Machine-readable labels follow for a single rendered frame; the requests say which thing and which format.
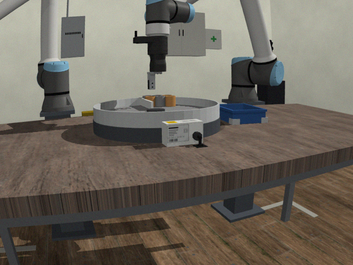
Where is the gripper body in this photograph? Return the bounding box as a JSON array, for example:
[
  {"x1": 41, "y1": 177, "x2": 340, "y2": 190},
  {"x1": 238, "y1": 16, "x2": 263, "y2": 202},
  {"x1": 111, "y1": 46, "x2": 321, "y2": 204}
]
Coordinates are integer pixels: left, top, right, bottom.
[{"x1": 147, "y1": 36, "x2": 168, "y2": 74}]

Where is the grey turntable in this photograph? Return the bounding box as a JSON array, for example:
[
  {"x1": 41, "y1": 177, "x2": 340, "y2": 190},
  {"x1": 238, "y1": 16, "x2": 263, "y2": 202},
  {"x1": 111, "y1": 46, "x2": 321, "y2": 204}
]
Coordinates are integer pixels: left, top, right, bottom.
[{"x1": 93, "y1": 96, "x2": 221, "y2": 143}]

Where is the blue crate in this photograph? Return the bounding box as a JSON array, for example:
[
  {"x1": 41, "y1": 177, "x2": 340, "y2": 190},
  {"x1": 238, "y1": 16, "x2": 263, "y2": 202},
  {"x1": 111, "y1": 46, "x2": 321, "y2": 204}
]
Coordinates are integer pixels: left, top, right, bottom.
[{"x1": 220, "y1": 103, "x2": 268, "y2": 125}]

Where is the white first aid box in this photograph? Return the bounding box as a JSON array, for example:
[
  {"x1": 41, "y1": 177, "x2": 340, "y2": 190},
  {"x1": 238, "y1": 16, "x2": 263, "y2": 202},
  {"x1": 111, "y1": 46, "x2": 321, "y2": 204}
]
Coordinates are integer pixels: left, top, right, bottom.
[{"x1": 205, "y1": 28, "x2": 222, "y2": 50}]

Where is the white control box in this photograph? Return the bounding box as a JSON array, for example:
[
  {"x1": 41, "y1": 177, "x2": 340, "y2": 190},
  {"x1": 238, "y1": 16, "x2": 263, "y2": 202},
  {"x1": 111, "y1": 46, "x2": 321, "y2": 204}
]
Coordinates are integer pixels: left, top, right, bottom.
[{"x1": 162, "y1": 118, "x2": 209, "y2": 149}]

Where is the wooden table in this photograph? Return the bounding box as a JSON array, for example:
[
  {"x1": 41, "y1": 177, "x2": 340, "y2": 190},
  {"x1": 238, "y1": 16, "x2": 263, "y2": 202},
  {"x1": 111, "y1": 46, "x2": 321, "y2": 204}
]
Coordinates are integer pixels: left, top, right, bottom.
[{"x1": 0, "y1": 103, "x2": 353, "y2": 265}]

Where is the grey electrical panel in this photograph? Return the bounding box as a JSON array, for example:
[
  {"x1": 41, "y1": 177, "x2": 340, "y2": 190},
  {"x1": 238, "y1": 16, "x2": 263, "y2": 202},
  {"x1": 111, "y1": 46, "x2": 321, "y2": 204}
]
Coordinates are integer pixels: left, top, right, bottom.
[{"x1": 60, "y1": 0, "x2": 85, "y2": 58}]

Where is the black cabinet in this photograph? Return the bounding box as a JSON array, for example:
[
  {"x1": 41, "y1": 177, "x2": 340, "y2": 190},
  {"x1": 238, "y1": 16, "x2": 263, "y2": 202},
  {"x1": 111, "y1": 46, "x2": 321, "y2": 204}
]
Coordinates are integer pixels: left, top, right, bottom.
[{"x1": 258, "y1": 80, "x2": 285, "y2": 104}]

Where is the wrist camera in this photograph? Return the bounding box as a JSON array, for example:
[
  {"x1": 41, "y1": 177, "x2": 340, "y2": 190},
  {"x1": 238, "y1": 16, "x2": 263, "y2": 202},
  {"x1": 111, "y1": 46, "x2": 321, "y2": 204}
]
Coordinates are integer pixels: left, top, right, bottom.
[{"x1": 133, "y1": 30, "x2": 149, "y2": 45}]

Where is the grey wall cabinet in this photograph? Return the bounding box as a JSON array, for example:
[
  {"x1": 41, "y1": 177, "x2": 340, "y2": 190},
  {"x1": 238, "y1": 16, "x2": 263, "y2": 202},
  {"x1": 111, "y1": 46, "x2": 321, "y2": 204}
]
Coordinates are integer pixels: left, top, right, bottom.
[{"x1": 167, "y1": 12, "x2": 206, "y2": 57}]

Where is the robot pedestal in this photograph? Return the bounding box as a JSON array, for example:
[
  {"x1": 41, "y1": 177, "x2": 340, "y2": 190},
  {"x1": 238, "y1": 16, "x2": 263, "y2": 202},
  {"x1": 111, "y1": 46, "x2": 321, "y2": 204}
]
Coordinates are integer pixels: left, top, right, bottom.
[
  {"x1": 211, "y1": 98, "x2": 266, "y2": 223},
  {"x1": 40, "y1": 110, "x2": 97, "y2": 241}
]

